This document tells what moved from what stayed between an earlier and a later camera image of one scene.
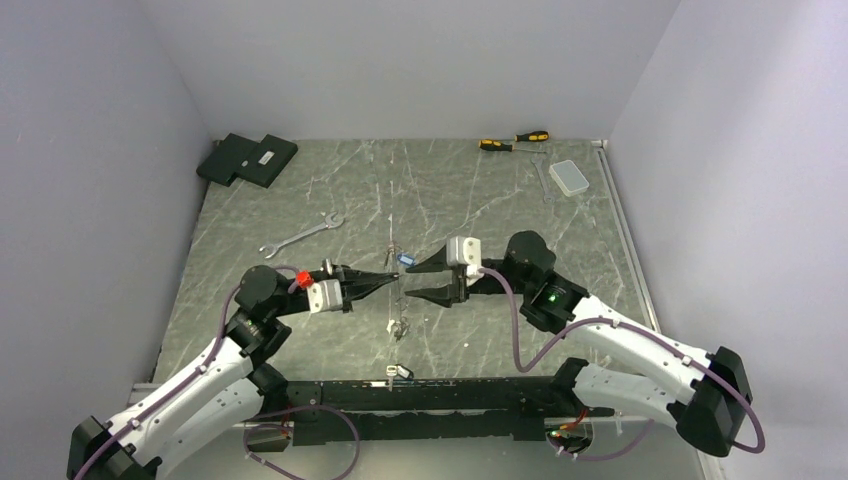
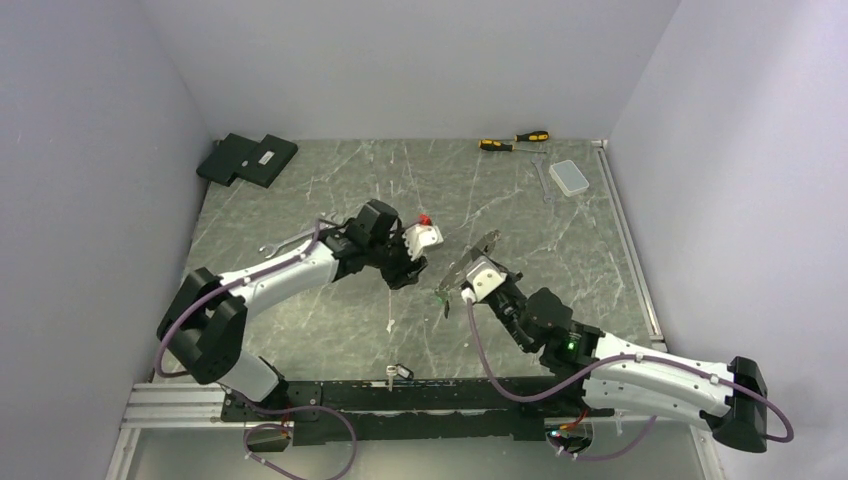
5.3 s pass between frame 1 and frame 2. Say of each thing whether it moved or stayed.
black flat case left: stayed
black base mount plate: stayed
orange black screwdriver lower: stayed
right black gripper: moved
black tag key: stayed
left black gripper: moved
